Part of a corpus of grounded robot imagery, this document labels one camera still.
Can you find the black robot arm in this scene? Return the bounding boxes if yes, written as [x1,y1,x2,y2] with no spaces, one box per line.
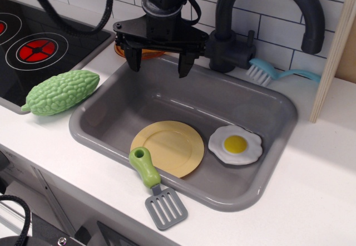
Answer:
[113,0,209,78]

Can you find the green toy bitter melon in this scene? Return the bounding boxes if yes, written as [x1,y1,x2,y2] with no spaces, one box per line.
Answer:
[21,70,100,116]

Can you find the grey sink basin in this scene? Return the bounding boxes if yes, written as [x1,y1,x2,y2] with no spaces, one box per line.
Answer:
[69,55,298,211]

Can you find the black cable lower left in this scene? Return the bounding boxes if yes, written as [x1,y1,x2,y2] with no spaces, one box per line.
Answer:
[0,195,31,241]

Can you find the black toy stove top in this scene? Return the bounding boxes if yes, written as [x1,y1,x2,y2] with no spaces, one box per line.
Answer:
[1,0,115,114]

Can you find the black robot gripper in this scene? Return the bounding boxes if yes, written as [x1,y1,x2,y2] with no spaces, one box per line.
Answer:
[113,15,209,78]

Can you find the black faucet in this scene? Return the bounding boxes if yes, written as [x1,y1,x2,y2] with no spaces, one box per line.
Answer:
[205,0,325,73]

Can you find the toy fried egg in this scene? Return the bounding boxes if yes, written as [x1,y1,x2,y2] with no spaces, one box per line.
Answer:
[208,125,263,165]

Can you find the wooden side panel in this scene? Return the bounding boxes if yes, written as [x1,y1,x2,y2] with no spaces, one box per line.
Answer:
[309,0,355,123]

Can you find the black braided cable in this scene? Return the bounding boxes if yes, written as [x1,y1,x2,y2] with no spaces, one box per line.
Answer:
[25,0,115,35]

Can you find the yellow plate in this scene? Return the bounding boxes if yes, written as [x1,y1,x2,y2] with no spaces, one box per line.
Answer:
[130,121,205,178]

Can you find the black equipment base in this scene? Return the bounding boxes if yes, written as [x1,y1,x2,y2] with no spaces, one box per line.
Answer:
[0,212,156,246]

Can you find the light blue dish brush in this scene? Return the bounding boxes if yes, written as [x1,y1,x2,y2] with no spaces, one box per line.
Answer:
[246,58,321,87]

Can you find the green handled grey spatula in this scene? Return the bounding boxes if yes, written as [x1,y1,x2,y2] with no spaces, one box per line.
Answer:
[128,147,188,230]

